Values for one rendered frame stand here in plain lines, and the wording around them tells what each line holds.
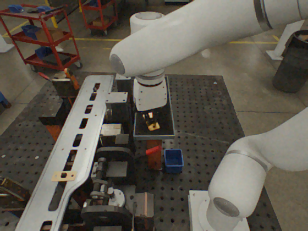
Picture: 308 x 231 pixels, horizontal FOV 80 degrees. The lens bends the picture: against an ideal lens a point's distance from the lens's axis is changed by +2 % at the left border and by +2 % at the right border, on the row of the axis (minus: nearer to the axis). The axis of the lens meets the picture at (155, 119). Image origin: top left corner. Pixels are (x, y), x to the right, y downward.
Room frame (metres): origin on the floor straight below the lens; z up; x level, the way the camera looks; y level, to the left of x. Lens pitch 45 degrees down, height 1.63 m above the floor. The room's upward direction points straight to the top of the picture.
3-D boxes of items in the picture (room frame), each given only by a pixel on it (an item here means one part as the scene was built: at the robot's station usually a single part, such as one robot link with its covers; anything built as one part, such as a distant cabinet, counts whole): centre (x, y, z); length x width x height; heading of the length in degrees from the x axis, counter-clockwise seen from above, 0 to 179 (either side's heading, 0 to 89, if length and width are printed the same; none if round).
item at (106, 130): (0.49, 0.19, 0.89); 0.13 x 0.11 x 0.38; 91
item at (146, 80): (0.46, 0.01, 1.35); 0.09 x 0.08 x 0.03; 110
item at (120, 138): (0.43, 0.13, 0.90); 0.05 x 0.05 x 0.40; 1
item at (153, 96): (0.45, 0.02, 1.29); 0.10 x 0.07 x 0.11; 110
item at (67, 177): (0.33, 0.34, 1.01); 0.08 x 0.04 x 0.01; 91
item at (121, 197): (0.23, 0.13, 0.94); 0.18 x 0.13 x 0.49; 1
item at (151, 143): (0.57, 0.01, 0.92); 0.10 x 0.08 x 0.45; 1
